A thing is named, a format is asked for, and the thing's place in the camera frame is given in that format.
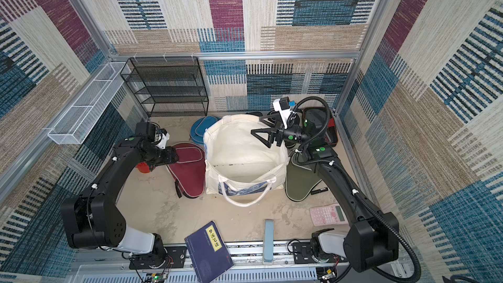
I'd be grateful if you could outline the light blue eraser block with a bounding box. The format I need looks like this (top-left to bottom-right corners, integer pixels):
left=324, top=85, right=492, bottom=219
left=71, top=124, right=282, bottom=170
left=263, top=219, right=275, bottom=265

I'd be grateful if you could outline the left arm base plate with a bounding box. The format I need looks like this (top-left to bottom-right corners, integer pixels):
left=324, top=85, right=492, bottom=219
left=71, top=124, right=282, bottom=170
left=128, top=246, right=187, bottom=271

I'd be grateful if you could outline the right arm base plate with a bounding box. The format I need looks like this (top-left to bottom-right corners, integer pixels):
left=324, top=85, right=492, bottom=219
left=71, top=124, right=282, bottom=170
left=288, top=241, right=347, bottom=264

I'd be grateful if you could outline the blue paddle cover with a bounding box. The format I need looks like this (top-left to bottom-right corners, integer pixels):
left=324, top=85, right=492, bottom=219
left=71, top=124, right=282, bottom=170
left=190, top=116, right=220, bottom=145

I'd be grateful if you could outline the red pencil cup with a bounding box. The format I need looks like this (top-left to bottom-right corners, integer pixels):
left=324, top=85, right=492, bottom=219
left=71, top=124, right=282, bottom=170
left=136, top=162, right=151, bottom=174

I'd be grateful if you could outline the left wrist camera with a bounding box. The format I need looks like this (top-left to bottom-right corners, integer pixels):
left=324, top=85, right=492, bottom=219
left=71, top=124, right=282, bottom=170
left=155, top=128, right=170, bottom=149

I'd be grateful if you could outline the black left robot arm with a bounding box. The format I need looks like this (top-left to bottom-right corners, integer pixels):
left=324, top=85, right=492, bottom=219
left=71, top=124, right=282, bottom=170
left=60, top=122, right=179, bottom=256

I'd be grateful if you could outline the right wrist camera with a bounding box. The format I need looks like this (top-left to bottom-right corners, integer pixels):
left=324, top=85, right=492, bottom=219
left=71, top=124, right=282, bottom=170
left=272, top=96, right=296, bottom=129

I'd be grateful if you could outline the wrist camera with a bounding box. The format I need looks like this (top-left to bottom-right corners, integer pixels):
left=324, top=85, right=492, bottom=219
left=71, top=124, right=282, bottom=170
left=155, top=128, right=170, bottom=149
left=272, top=96, right=296, bottom=129

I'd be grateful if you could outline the red black mesh paddle case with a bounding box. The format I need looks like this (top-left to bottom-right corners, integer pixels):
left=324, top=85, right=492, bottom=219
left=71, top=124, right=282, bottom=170
left=303, top=107, right=339, bottom=147

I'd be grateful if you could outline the dark blue book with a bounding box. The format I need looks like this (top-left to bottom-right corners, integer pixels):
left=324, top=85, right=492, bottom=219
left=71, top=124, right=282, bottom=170
left=185, top=221, right=234, bottom=283

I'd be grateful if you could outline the black marker pen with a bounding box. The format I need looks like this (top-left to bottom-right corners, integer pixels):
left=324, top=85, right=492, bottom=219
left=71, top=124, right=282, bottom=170
left=310, top=187, right=329, bottom=195

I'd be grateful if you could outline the pink calculator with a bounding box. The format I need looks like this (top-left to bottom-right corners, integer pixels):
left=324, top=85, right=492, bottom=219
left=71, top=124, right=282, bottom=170
left=310, top=203, right=348, bottom=226

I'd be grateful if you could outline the cream canvas tote bag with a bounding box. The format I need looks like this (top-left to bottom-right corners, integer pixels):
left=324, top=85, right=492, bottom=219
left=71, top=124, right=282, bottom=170
left=203, top=114, right=289, bottom=208

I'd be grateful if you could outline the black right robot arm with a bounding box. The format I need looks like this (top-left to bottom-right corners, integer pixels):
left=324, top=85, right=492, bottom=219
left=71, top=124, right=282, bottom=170
left=251, top=96, right=422, bottom=282

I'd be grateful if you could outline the white wire mesh basket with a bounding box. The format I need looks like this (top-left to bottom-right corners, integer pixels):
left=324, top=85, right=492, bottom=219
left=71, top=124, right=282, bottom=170
left=48, top=62, right=125, bottom=145

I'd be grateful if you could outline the black wire mesh shelf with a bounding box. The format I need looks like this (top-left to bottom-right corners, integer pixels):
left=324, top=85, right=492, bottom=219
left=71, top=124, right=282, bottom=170
left=121, top=56, right=209, bottom=118

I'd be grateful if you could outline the maroon paddle cover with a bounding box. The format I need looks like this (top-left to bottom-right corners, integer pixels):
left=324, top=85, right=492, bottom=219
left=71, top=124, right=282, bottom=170
left=167, top=142, right=206, bottom=199

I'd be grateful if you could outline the olive green paddle cover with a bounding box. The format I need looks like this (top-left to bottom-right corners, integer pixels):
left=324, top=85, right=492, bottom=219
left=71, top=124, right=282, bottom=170
left=285, top=158, right=322, bottom=202

